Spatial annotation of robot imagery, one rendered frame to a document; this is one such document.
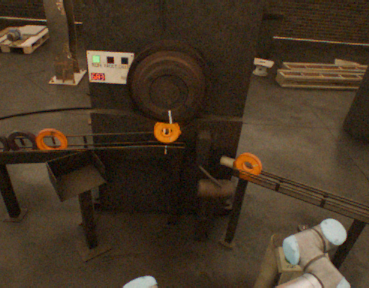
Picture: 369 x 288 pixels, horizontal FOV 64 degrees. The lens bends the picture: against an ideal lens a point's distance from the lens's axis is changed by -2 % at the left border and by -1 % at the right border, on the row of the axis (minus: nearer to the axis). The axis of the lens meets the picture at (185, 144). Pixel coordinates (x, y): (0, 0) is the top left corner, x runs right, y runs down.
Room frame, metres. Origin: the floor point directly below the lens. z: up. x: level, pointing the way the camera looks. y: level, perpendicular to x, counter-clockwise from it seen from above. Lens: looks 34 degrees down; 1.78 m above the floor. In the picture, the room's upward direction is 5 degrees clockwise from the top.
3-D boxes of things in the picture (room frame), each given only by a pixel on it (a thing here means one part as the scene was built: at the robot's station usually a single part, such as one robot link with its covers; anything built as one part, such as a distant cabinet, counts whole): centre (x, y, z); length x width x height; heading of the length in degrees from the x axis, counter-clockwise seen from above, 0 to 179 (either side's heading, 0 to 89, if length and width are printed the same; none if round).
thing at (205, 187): (1.47, -0.22, 0.27); 0.22 x 0.13 x 0.53; 94
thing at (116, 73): (1.66, 0.47, 1.15); 0.26 x 0.02 x 0.18; 94
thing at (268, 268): (1.05, -0.56, 0.26); 0.12 x 0.12 x 0.52
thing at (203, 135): (1.61, -0.11, 0.68); 0.11 x 0.08 x 0.24; 4
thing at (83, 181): (1.28, 0.59, 0.36); 0.26 x 0.20 x 0.72; 129
